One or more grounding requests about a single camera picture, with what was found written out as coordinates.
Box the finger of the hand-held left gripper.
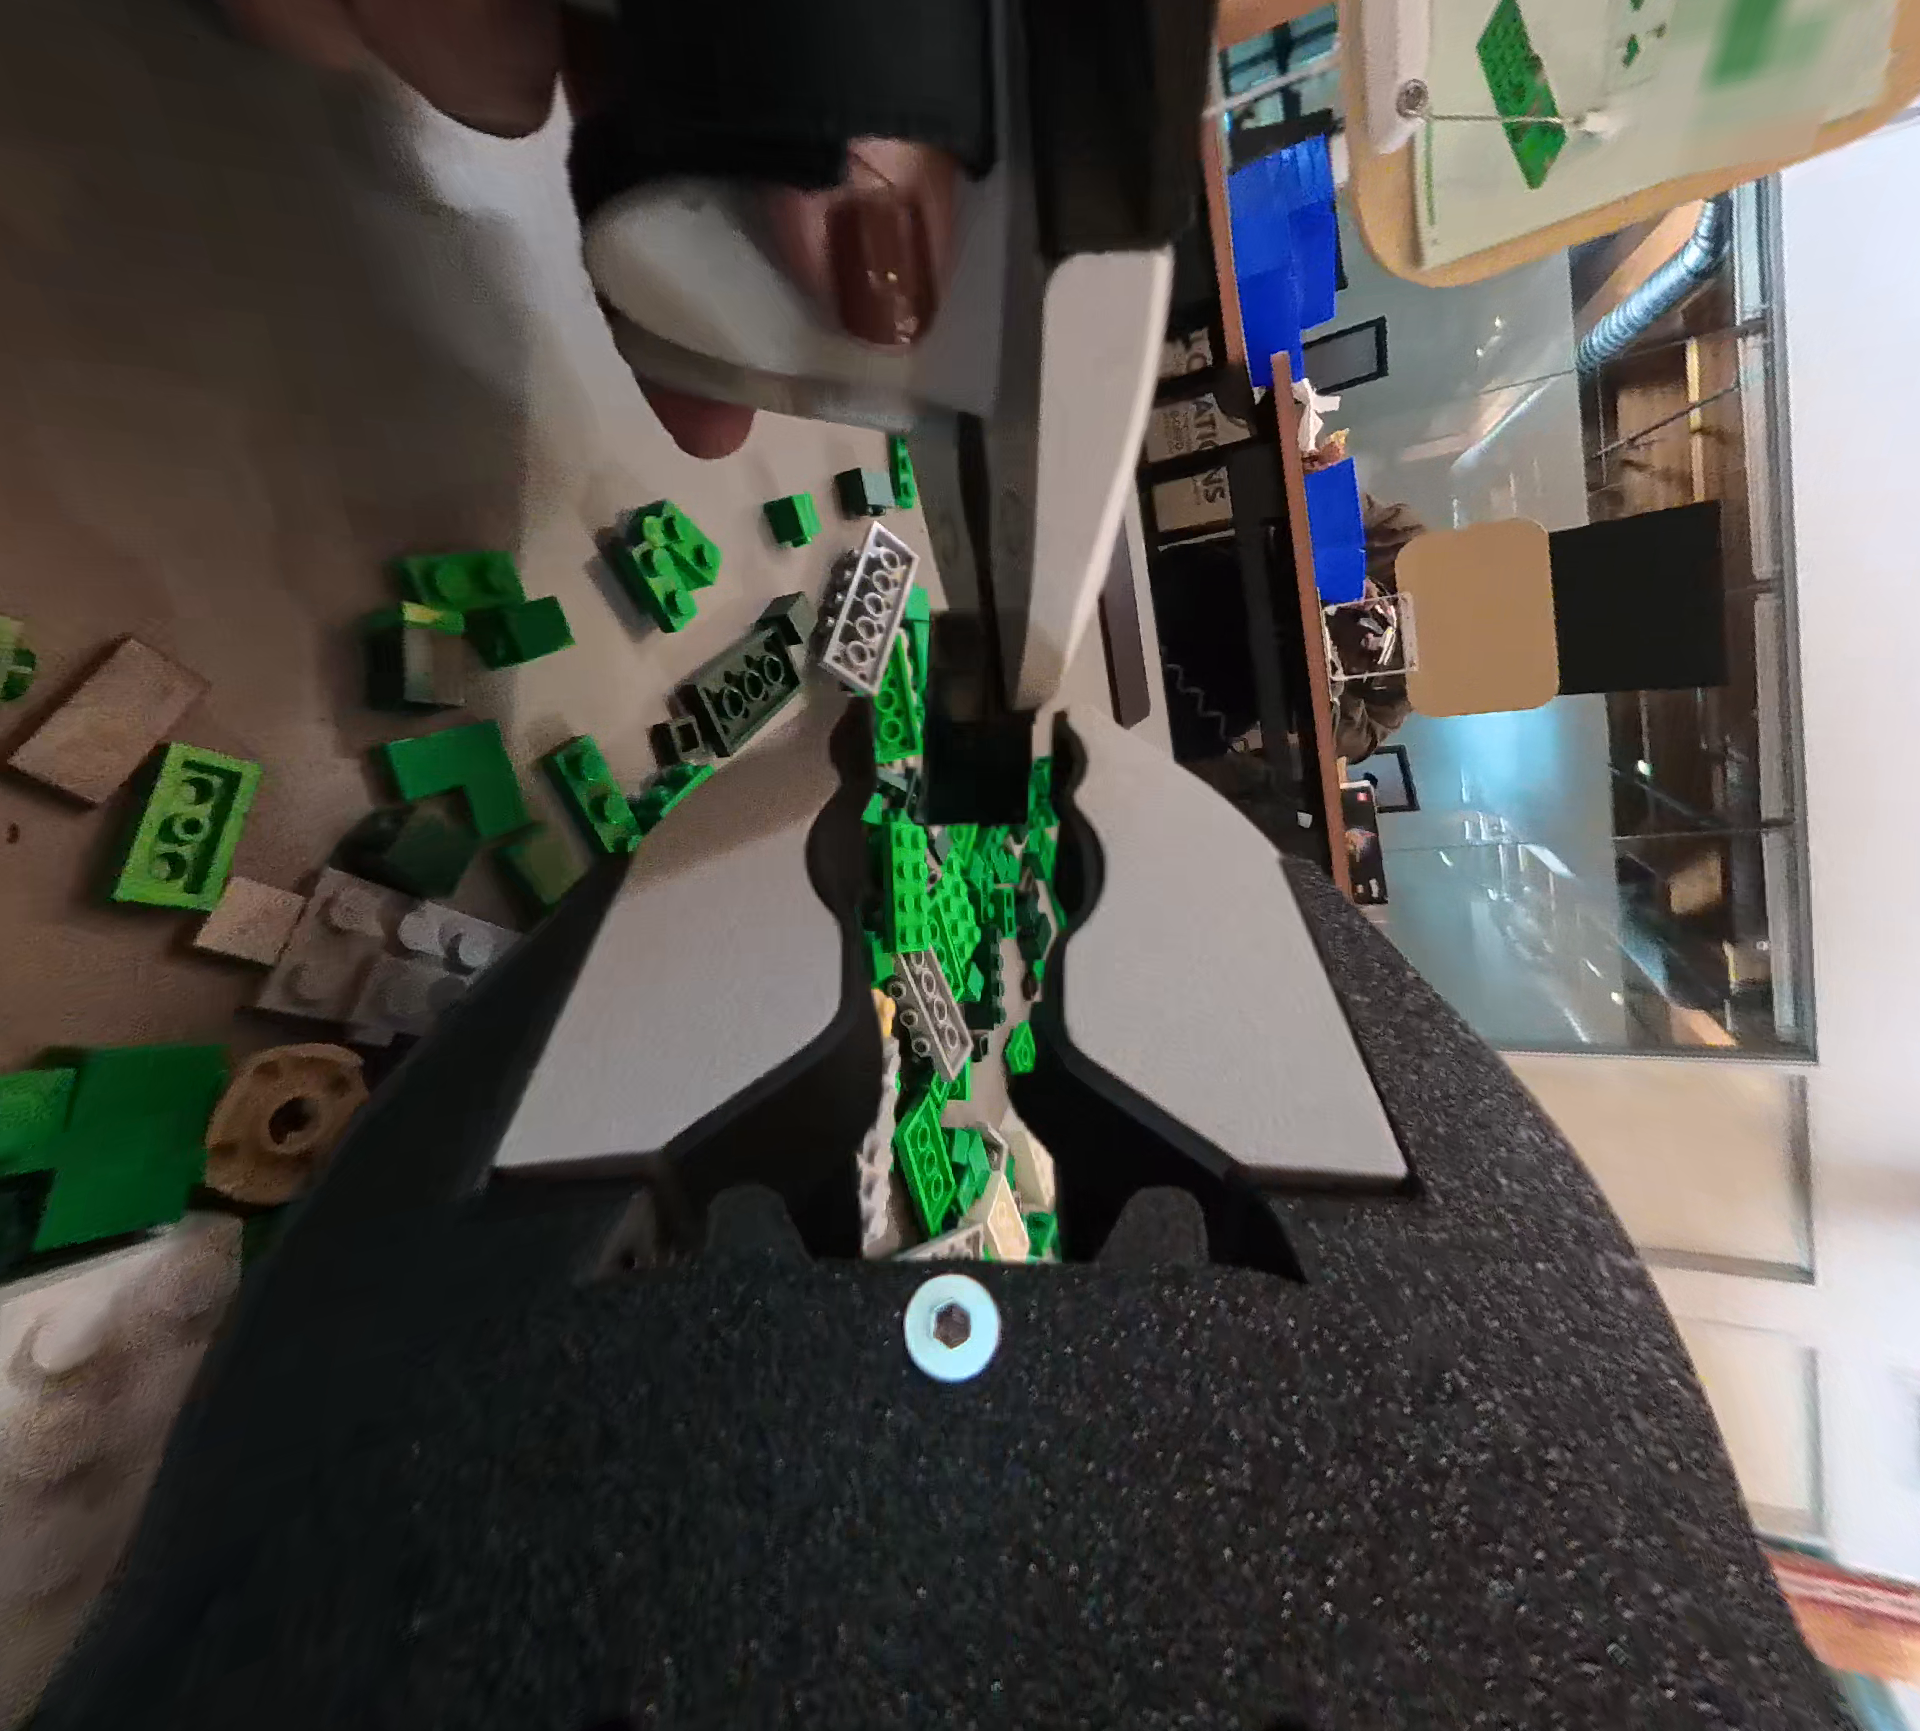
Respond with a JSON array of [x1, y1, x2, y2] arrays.
[[905, 411, 1002, 635], [1002, 245, 1181, 715]]

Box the dark green brick assembly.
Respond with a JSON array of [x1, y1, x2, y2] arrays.
[[918, 686, 1038, 816]]

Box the grey plate with holes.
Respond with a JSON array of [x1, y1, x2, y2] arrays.
[[815, 525, 918, 692]]

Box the black desk cable cover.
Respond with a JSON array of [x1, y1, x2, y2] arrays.
[[1102, 512, 1157, 734]]

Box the thin elastic cord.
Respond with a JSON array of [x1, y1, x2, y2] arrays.
[[1396, 76, 1628, 148]]

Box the white rectangular brick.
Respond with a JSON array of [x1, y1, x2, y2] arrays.
[[0, 1216, 253, 1524]]

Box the tan rounded board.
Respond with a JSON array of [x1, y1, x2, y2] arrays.
[[1392, 525, 1563, 717]]

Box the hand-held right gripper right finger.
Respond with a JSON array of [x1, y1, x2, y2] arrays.
[[1006, 704, 1413, 1259]]

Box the grey desk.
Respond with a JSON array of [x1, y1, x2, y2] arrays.
[[0, 0, 1163, 1684]]

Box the lime plate with holes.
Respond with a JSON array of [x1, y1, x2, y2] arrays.
[[103, 739, 266, 910]]

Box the black printed sign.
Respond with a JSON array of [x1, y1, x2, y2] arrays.
[[1145, 333, 1248, 551]]

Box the dark green block with holes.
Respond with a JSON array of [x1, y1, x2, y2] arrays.
[[677, 624, 806, 760]]

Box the tan round brick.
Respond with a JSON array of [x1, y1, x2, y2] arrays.
[[204, 1044, 371, 1207]]

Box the small tan tile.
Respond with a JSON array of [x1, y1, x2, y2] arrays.
[[191, 878, 307, 972]]

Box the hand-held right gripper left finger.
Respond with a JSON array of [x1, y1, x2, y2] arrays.
[[497, 692, 905, 1259]]

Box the green L-shaped tile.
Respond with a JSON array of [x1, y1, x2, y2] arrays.
[[379, 717, 529, 844]]

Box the instruction booklet on white stand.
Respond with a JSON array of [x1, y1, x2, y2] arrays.
[[1334, 0, 1920, 289]]

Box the green stacked plates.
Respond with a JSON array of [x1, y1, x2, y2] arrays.
[[602, 496, 716, 635]]

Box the blue plastic bin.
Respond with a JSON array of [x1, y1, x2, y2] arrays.
[[1227, 129, 1343, 388], [1302, 453, 1366, 608]]

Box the small black monitor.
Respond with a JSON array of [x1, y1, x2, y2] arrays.
[[1302, 316, 1392, 388]]

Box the light grey long plate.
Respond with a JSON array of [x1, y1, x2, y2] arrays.
[[254, 864, 518, 1030]]

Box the tan flat tile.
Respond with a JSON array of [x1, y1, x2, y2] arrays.
[[9, 635, 214, 805]]

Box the green rectangular block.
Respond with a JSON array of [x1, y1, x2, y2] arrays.
[[395, 551, 574, 674]]

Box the big green block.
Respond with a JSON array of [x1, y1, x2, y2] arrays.
[[0, 1044, 228, 1259]]

